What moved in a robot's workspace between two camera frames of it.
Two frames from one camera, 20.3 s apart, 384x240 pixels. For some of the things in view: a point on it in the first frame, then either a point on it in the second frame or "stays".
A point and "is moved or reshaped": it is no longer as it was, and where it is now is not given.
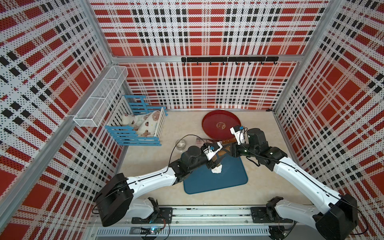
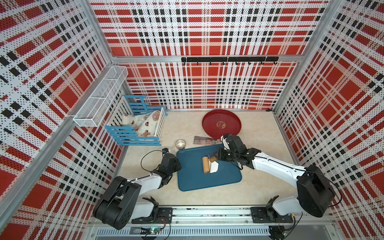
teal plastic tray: (233, 173) is moved or reshaped
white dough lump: (217, 169) is moved or reshaped
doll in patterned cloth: (144, 125) stays
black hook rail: (236, 59) stays
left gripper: (211, 164) to (177, 166)
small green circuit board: (150, 230) stays
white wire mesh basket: (92, 112) stays
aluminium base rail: (191, 222) stays
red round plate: (217, 124) stays
